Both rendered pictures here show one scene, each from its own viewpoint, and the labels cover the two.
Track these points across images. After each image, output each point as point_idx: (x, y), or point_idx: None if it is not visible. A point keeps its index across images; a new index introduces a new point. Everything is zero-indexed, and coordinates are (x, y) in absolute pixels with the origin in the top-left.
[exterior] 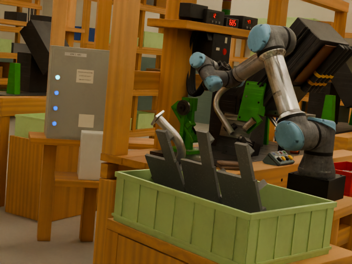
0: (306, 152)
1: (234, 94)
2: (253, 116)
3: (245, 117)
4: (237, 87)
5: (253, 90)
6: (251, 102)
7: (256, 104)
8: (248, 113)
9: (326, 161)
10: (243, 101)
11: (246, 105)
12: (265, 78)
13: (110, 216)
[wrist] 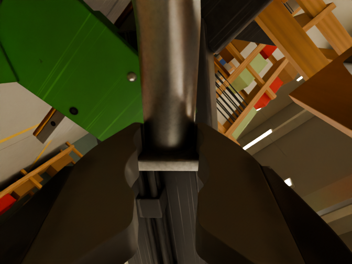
0: None
1: (211, 4)
2: (13, 60)
3: (24, 19)
4: (225, 32)
5: (136, 118)
6: (86, 84)
7: (68, 100)
8: (40, 43)
9: None
10: (113, 48)
11: (89, 55)
12: (141, 186)
13: None
